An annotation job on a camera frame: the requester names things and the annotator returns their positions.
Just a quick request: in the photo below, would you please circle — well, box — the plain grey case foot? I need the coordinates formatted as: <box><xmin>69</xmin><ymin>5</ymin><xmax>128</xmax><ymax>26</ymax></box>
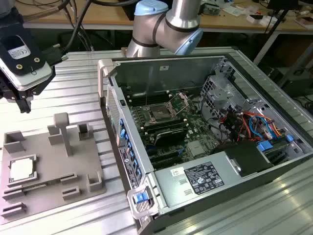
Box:
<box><xmin>97</xmin><ymin>59</ymin><xmax>117</xmax><ymax>99</ymax></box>

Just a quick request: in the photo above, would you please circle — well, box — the silver power supply with label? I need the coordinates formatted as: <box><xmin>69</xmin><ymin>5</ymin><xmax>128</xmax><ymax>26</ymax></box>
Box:
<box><xmin>153</xmin><ymin>150</ymin><xmax>243</xmax><ymax>209</ymax></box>

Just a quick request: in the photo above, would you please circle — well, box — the CPU socket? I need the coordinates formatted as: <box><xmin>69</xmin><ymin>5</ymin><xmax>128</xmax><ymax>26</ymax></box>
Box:
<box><xmin>148</xmin><ymin>104</ymin><xmax>173</xmax><ymax>124</ymax></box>

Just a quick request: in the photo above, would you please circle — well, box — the silver chipset heatsink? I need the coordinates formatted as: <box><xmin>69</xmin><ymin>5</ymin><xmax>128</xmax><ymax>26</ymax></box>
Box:
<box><xmin>187</xmin><ymin>141</ymin><xmax>205</xmax><ymax>158</ymax></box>

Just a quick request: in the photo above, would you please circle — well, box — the large blue plastic clip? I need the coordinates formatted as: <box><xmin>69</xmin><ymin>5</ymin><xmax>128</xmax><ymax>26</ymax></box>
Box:
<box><xmin>257</xmin><ymin>141</ymin><xmax>274</xmax><ymax>153</ymax></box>

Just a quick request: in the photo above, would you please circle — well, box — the thick black cable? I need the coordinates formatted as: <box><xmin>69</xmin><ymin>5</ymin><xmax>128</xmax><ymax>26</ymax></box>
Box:
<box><xmin>62</xmin><ymin>0</ymin><xmax>145</xmax><ymax>53</ymax></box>

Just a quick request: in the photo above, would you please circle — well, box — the black expansion slot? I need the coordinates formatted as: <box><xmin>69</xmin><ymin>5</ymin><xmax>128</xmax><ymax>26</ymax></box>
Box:
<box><xmin>148</xmin><ymin>150</ymin><xmax>182</xmax><ymax>162</ymax></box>
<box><xmin>150</xmin><ymin>156</ymin><xmax>184</xmax><ymax>169</ymax></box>

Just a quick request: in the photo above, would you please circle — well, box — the blue wire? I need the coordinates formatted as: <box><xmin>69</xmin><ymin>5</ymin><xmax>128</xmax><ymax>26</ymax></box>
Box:
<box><xmin>248</xmin><ymin>116</ymin><xmax>272</xmax><ymax>141</ymax></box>

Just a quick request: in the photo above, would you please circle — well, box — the black RAM slot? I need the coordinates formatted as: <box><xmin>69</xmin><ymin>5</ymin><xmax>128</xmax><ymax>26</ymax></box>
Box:
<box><xmin>129</xmin><ymin>94</ymin><xmax>171</xmax><ymax>106</ymax></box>
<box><xmin>126</xmin><ymin>90</ymin><xmax>169</xmax><ymax>99</ymax></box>

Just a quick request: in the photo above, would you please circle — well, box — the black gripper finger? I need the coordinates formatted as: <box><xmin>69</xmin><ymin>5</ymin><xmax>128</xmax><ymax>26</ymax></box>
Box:
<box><xmin>15</xmin><ymin>96</ymin><xmax>33</xmax><ymax>114</ymax></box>

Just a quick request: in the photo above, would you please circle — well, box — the black cable connector with screws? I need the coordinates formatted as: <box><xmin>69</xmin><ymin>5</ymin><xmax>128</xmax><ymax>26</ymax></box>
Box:
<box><xmin>43</xmin><ymin>43</ymin><xmax>69</xmax><ymax>67</ymax></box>

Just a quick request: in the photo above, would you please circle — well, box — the black graphics card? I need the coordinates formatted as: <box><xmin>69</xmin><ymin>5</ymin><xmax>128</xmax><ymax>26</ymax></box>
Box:
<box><xmin>154</xmin><ymin>128</ymin><xmax>188</xmax><ymax>147</ymax></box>

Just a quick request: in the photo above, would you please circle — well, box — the white box with dark inlay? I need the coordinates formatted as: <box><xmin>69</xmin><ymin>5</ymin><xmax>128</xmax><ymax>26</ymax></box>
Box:
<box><xmin>246</xmin><ymin>14</ymin><xmax>270</xmax><ymax>26</ymax></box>

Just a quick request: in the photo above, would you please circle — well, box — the black RAM stick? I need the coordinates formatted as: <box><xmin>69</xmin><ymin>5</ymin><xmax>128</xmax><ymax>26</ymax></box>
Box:
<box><xmin>142</xmin><ymin>117</ymin><xmax>183</xmax><ymax>128</ymax></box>
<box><xmin>145</xmin><ymin>121</ymin><xmax>188</xmax><ymax>135</ymax></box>

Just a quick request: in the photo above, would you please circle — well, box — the orange wire bundle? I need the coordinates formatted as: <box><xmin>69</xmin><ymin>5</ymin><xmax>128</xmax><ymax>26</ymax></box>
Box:
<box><xmin>241</xmin><ymin>111</ymin><xmax>287</xmax><ymax>138</ymax></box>

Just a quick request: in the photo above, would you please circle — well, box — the grey case foot blue latch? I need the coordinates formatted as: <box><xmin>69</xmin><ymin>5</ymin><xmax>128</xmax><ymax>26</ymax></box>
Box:
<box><xmin>126</xmin><ymin>186</ymin><xmax>159</xmax><ymax>219</ymax></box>

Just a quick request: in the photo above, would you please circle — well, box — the open black silver PC case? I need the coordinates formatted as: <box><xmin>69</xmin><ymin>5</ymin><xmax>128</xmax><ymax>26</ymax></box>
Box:
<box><xmin>97</xmin><ymin>52</ymin><xmax>313</xmax><ymax>235</ymax></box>

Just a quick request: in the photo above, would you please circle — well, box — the silver square CPU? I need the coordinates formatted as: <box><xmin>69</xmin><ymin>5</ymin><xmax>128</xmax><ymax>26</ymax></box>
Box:
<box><xmin>8</xmin><ymin>160</ymin><xmax>35</xmax><ymax>183</ymax></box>

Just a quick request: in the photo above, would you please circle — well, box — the green motherboard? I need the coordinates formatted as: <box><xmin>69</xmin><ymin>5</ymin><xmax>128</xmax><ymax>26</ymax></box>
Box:
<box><xmin>122</xmin><ymin>84</ymin><xmax>221</xmax><ymax>172</ymax></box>

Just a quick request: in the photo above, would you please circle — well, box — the black air duct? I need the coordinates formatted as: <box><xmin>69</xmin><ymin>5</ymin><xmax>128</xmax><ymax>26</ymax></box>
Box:
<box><xmin>212</xmin><ymin>141</ymin><xmax>274</xmax><ymax>177</ymax></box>

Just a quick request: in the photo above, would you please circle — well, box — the metal socket cover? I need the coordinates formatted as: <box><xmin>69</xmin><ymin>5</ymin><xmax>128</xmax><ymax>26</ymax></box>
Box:
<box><xmin>168</xmin><ymin>91</ymin><xmax>191</xmax><ymax>116</ymax></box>

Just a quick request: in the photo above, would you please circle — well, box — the wooden desk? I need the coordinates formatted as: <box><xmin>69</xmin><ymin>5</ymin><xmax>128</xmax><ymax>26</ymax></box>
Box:
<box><xmin>0</xmin><ymin>0</ymin><xmax>313</xmax><ymax>32</ymax></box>

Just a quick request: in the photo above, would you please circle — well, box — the silver perforated disk cage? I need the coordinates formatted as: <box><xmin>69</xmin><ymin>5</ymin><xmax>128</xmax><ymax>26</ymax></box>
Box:
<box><xmin>200</xmin><ymin>73</ymin><xmax>247</xmax><ymax>123</ymax></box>

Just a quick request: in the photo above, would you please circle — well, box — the black box on floor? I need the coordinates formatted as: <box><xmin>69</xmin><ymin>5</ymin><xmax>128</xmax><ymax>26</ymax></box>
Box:
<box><xmin>280</xmin><ymin>69</ymin><xmax>313</xmax><ymax>96</ymax></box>

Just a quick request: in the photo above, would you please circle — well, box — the grey parts rack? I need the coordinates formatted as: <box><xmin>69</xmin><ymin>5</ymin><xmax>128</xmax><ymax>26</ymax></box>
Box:
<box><xmin>0</xmin><ymin>112</ymin><xmax>108</xmax><ymax>226</ymax></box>

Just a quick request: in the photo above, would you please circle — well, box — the black wire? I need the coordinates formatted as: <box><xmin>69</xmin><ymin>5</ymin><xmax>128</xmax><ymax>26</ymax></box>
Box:
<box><xmin>198</xmin><ymin>96</ymin><xmax>232</xmax><ymax>143</ymax></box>

